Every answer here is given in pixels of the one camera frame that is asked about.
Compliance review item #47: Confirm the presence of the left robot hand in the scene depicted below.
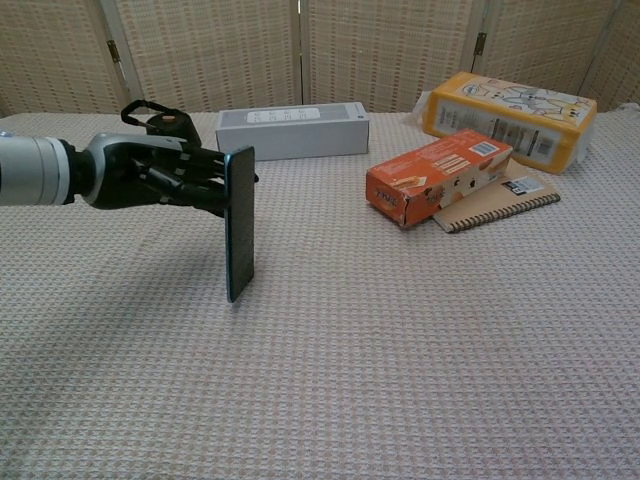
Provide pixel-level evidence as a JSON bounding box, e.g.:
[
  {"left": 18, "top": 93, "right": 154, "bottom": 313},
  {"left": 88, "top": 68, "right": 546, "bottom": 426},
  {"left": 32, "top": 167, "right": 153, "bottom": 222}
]
[{"left": 68, "top": 132, "right": 260, "bottom": 219}]

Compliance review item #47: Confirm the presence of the white power strip box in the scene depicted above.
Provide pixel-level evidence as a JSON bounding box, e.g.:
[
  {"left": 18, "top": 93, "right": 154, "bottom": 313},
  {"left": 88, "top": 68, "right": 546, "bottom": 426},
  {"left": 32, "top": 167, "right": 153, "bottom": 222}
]
[{"left": 215, "top": 102, "right": 371, "bottom": 162}]

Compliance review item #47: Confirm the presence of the woven beige tablecloth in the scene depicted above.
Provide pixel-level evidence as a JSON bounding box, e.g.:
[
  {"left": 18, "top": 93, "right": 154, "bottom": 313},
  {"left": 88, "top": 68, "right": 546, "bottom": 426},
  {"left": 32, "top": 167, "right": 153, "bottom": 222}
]
[{"left": 0, "top": 102, "right": 640, "bottom": 480}]

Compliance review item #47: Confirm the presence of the orange cardboard box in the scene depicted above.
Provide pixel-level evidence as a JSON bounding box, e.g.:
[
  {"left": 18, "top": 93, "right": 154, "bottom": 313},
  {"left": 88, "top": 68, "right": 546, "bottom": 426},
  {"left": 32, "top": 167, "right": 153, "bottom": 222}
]
[{"left": 365, "top": 128, "right": 515, "bottom": 230}]

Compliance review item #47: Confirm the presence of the light blue smartphone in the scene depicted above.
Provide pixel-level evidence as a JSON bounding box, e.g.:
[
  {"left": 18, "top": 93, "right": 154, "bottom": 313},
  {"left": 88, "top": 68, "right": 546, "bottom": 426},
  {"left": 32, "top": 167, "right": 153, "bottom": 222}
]
[{"left": 223, "top": 145, "right": 256, "bottom": 304}]

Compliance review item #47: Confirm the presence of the yellow tissue pack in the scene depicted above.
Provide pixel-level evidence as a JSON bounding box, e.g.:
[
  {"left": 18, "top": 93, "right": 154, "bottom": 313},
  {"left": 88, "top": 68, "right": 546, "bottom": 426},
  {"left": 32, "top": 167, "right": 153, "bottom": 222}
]
[{"left": 412, "top": 70, "right": 599, "bottom": 176}]

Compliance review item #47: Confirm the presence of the brown spiral notebook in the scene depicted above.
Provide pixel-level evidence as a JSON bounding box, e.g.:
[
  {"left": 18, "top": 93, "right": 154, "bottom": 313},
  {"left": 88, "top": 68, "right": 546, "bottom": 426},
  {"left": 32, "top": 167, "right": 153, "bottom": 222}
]
[{"left": 431, "top": 160, "right": 562, "bottom": 235}]

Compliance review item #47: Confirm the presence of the bamboo folding screen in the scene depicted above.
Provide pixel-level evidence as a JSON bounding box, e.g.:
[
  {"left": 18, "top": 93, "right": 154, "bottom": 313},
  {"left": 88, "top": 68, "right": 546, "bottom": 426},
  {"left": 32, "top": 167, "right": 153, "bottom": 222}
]
[{"left": 0, "top": 0, "right": 640, "bottom": 119}]

